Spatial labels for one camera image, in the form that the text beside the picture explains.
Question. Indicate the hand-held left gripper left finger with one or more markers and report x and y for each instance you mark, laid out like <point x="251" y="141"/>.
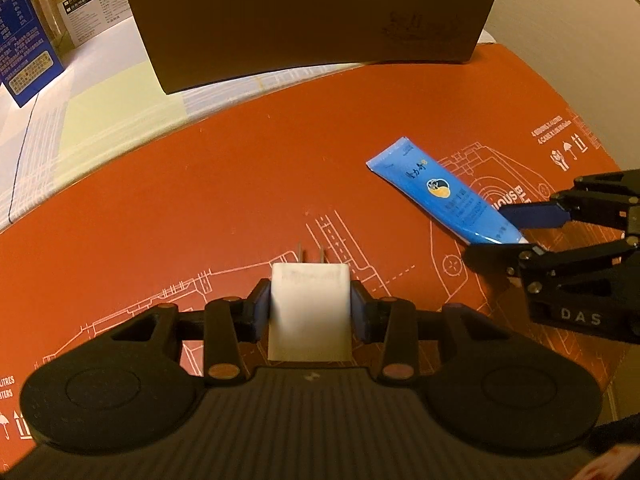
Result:
<point x="260" y="310"/>

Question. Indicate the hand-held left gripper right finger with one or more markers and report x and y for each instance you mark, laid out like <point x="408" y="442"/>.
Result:
<point x="360" y="312"/>

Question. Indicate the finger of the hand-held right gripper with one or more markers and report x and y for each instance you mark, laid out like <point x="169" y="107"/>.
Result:
<point x="535" y="216"/>
<point x="500" y="256"/>

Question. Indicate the white plug charger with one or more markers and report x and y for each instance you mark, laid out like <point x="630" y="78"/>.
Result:
<point x="310" y="310"/>

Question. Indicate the blue cream tube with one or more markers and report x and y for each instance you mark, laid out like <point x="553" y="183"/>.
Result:
<point x="440" y="190"/>

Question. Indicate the brown cardboard box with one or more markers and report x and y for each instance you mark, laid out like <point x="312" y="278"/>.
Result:
<point x="325" y="25"/>

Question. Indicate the red printed cardboard sheet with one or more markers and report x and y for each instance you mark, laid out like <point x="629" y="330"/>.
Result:
<point x="200" y="185"/>

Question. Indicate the red white printed clothing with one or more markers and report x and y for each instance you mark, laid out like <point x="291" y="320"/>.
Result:
<point x="615" y="467"/>

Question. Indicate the pastel checked tablecloth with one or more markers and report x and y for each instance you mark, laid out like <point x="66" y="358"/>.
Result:
<point x="100" y="110"/>

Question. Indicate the white product box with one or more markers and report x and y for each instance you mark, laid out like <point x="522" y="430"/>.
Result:
<point x="85" y="5"/>

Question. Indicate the tall blue milk carton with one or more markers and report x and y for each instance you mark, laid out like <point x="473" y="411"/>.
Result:
<point x="25" y="35"/>

